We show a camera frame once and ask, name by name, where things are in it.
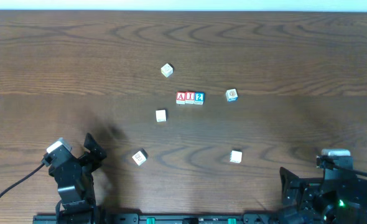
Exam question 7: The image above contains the white block black pattern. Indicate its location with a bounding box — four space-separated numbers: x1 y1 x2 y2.
132 149 148 166

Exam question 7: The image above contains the red letter A block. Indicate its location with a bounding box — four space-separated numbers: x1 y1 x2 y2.
175 91 185 105

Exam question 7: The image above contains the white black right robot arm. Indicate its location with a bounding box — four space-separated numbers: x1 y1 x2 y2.
268 155 367 224

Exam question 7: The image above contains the blue-edged picture block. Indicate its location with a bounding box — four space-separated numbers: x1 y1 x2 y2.
225 88 238 102

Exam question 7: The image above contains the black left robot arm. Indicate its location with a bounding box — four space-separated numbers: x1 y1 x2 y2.
41 133 107 223

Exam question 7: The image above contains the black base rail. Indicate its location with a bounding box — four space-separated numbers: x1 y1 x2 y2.
32 213 279 224

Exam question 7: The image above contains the blue number 2 block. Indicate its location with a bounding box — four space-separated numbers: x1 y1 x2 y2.
194 92 205 105

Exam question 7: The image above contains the red letter I block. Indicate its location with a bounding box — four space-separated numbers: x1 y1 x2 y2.
185 91 195 104

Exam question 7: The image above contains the white block near right arm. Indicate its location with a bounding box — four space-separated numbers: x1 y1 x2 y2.
230 150 243 164

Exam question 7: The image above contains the plain white block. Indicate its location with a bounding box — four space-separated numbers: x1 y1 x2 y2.
156 110 167 122

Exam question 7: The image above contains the yellow-edged white block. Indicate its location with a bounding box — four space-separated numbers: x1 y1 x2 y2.
160 63 174 78

